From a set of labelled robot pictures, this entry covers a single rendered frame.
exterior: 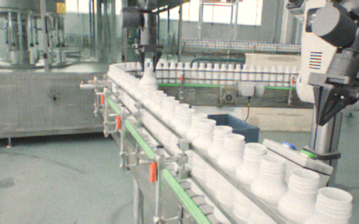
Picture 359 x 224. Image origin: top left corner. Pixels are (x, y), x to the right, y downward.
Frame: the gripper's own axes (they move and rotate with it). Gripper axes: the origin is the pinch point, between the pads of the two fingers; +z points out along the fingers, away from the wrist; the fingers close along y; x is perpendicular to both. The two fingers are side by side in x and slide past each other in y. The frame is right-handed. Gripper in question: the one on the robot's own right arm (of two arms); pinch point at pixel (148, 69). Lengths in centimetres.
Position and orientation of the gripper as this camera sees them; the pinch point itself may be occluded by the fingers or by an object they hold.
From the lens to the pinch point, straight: 119.0
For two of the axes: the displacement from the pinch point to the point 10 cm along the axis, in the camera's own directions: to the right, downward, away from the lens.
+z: -0.4, 9.8, 2.2
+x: 3.6, 2.2, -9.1
